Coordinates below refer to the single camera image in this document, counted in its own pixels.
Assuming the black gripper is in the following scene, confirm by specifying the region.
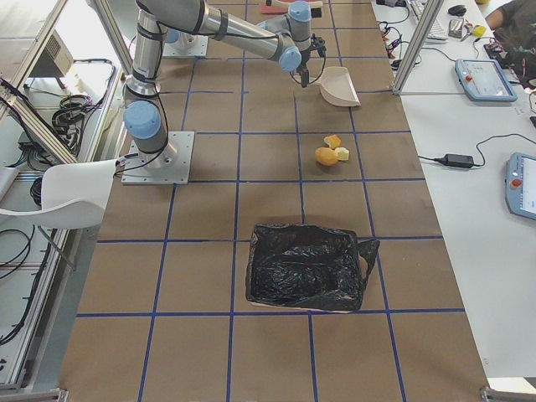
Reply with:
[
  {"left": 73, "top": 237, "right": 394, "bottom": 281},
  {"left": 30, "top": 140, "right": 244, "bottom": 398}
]
[{"left": 290, "top": 35, "right": 327, "bottom": 87}]

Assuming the white plastic dustpan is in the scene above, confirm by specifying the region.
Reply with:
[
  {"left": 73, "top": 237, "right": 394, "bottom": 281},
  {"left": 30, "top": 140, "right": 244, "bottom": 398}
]
[{"left": 311, "top": 66, "right": 361, "bottom": 107}]

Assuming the empty pink plastic bin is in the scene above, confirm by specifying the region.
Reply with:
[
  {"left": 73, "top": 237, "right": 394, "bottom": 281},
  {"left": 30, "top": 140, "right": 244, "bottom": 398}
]
[{"left": 259, "top": 0, "right": 323, "bottom": 18}]

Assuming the orange bread piece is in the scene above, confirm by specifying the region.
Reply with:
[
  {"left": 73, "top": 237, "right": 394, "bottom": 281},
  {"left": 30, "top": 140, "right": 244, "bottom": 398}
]
[{"left": 323, "top": 134, "right": 342, "bottom": 149}]

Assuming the brown potato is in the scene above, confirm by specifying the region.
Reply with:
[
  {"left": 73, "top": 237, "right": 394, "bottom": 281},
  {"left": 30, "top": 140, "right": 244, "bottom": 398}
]
[{"left": 315, "top": 147, "right": 339, "bottom": 167}]

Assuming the yellow-green apple piece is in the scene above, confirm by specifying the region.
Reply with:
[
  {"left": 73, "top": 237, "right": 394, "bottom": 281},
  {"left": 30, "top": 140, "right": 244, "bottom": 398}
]
[{"left": 334, "top": 147, "right": 350, "bottom": 162}]

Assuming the black power adapter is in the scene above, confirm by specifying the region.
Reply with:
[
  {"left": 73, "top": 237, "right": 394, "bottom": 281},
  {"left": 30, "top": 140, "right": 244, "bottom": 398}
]
[{"left": 433, "top": 153, "right": 475, "bottom": 169}]

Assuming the blue teach pendant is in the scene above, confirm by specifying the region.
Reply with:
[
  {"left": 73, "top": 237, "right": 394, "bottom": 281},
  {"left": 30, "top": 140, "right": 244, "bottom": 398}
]
[
  {"left": 455, "top": 59, "right": 518, "bottom": 102},
  {"left": 505, "top": 152, "right": 536, "bottom": 220}
]

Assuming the white plastic chair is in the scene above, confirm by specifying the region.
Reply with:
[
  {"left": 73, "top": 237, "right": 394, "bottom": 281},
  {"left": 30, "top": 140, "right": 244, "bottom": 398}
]
[{"left": 0, "top": 157, "right": 120, "bottom": 271}]

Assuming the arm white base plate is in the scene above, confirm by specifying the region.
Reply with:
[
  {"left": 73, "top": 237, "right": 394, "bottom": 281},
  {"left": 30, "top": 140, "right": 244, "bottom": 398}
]
[
  {"left": 121, "top": 131, "right": 194, "bottom": 185},
  {"left": 163, "top": 31, "right": 208, "bottom": 59}
]

